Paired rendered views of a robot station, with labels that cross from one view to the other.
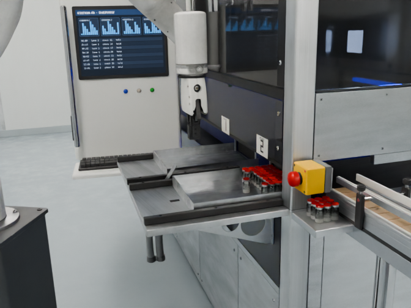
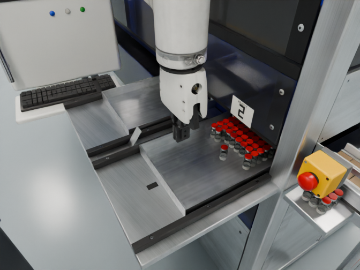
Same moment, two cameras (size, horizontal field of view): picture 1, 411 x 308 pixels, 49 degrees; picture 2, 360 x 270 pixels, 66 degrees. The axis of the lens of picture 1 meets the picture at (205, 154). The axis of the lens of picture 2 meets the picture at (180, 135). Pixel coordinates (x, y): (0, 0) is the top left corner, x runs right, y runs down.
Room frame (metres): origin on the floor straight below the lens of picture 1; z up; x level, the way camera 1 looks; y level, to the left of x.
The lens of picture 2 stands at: (0.79, 0.14, 1.47)
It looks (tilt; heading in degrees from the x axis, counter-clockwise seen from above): 41 degrees down; 346
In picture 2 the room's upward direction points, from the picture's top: straight up
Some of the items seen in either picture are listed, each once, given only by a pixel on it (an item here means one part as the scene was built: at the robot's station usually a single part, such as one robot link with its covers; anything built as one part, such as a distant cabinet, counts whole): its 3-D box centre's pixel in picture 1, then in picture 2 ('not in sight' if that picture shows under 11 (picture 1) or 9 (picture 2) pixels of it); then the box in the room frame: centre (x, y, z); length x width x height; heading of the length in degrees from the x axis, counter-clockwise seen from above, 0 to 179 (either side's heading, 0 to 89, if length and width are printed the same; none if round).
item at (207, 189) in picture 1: (235, 187); (211, 155); (1.32, -0.09, 0.90); 0.34 x 0.26 x 0.04; 107
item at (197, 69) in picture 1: (191, 69); (181, 53); (1.21, 0.03, 1.27); 0.09 x 0.08 x 0.03; 18
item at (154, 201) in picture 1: (198, 181); (163, 136); (1.46, 0.03, 0.87); 0.70 x 0.48 x 0.02; 17
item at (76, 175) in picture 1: (125, 164); (69, 93); (1.95, 0.36, 0.79); 0.45 x 0.28 x 0.03; 101
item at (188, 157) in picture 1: (203, 158); (157, 99); (1.65, 0.01, 0.90); 0.34 x 0.26 x 0.04; 107
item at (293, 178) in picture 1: (295, 178); (308, 180); (1.10, -0.23, 0.99); 0.04 x 0.04 x 0.04; 17
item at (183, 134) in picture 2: (195, 128); (185, 130); (1.19, 0.03, 1.12); 0.03 x 0.03 x 0.07; 18
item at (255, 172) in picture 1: (261, 181); (235, 142); (1.34, -0.17, 0.90); 0.18 x 0.02 x 0.05; 17
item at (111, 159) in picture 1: (125, 160); (69, 90); (1.93, 0.36, 0.82); 0.40 x 0.14 x 0.02; 101
